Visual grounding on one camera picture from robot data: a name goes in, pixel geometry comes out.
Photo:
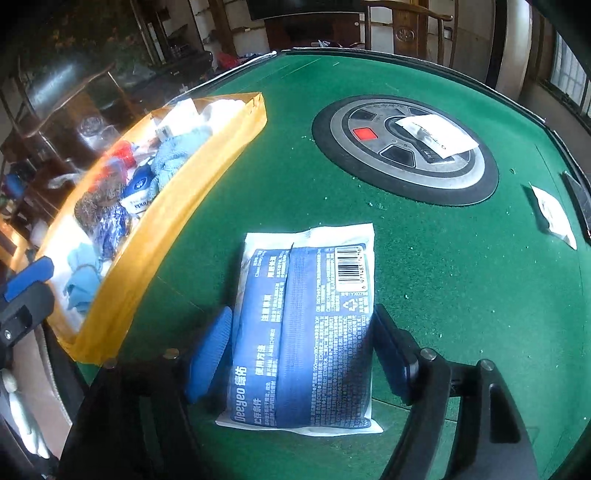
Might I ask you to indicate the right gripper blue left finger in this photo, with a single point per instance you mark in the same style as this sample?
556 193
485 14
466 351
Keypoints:
205 365

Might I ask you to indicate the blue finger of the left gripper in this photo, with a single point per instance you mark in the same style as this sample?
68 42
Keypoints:
39 271

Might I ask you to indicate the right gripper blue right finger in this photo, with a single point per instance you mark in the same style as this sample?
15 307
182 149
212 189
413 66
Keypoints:
396 349

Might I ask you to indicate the light blue small cloth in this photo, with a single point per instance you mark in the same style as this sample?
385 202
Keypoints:
85 278

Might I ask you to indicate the blue white patterned pouch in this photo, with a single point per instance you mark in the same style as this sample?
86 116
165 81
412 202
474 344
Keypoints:
110 231

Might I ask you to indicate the blue white wipes packet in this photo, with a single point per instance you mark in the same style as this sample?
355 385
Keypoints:
301 340

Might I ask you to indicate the brown pink knitted item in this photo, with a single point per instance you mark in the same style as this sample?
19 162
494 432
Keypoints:
96 202

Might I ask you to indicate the light blue towel cloth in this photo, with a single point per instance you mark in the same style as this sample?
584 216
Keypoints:
172 155

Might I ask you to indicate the white cloth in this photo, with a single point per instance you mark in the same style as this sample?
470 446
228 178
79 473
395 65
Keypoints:
217 115

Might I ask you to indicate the yellow cardboard box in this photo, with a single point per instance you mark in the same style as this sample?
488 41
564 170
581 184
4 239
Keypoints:
110 316

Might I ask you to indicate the red plastic bag item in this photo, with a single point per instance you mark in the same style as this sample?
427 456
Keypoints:
117 165

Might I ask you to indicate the wooden chair near table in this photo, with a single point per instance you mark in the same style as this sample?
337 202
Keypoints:
63 113

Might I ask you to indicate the white paper sheet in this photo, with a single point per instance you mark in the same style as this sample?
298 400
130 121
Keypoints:
555 216

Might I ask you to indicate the small white packet on console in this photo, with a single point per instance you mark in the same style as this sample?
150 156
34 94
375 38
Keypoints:
439 134

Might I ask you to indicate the round table centre console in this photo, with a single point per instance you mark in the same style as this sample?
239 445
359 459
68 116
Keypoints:
359 135

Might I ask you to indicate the black smartphone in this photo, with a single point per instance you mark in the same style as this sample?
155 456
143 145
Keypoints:
581 203

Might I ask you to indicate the black television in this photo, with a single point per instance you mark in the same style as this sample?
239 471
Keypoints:
266 9

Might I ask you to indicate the wooden armchair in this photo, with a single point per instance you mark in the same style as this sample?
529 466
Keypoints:
417 31

